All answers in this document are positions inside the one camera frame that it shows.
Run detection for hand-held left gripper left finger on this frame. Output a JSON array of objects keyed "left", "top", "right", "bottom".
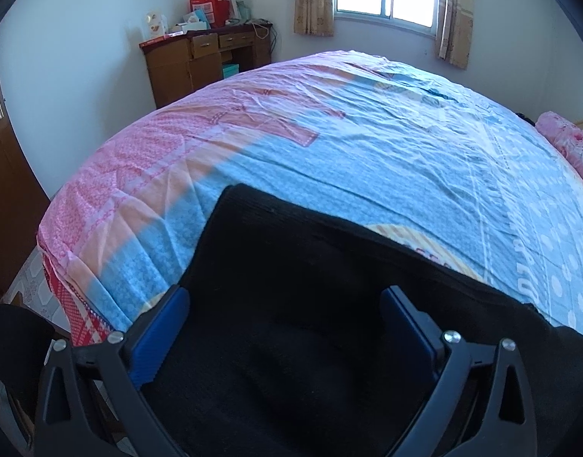
[{"left": 34, "top": 284, "right": 191, "bottom": 457}]

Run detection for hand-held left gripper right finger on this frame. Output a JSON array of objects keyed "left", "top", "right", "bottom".
[{"left": 380, "top": 286, "right": 554, "bottom": 457}]

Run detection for black pants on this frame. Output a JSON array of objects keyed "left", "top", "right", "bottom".
[{"left": 141, "top": 183, "right": 583, "bottom": 457}]

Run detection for printed bed sheet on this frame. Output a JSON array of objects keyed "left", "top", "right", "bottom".
[{"left": 37, "top": 49, "right": 583, "bottom": 348}]

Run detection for wooden door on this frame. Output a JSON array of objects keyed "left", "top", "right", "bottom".
[{"left": 0, "top": 38, "right": 51, "bottom": 296}]

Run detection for pink floral pillow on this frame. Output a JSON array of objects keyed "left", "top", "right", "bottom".
[{"left": 535, "top": 111, "right": 583, "bottom": 191}]

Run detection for wooden desk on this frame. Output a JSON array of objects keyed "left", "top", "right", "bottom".
[{"left": 139, "top": 23, "right": 275, "bottom": 109}]

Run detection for flat red box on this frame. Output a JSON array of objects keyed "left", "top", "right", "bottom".
[{"left": 139, "top": 32, "right": 185, "bottom": 48}]

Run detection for blue tissue box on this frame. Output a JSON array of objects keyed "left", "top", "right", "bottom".
[{"left": 179, "top": 10, "right": 211, "bottom": 32}]

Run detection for red gift bag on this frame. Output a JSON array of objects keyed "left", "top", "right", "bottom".
[{"left": 189, "top": 0, "right": 231, "bottom": 28}]

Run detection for white paper bag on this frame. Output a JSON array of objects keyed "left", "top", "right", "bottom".
[{"left": 222, "top": 0, "right": 251, "bottom": 22}]

